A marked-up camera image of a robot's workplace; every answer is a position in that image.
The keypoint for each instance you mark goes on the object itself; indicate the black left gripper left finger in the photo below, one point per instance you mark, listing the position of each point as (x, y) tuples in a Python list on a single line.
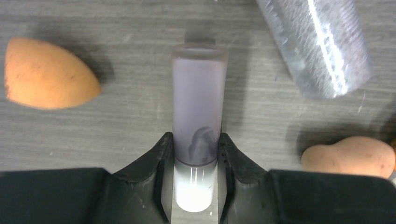
[(140, 193)]

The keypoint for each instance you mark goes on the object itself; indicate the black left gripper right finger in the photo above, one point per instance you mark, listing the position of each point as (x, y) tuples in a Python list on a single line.
[(248, 194)]

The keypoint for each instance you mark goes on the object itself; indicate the white purple tube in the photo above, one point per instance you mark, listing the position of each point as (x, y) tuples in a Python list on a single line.
[(199, 77)]

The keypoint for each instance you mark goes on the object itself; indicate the clear vial black cap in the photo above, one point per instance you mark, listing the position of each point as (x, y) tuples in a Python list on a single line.
[(322, 44)]

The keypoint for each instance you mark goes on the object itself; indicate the orange makeup sponge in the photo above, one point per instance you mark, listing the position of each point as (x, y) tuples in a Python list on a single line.
[(45, 76)]

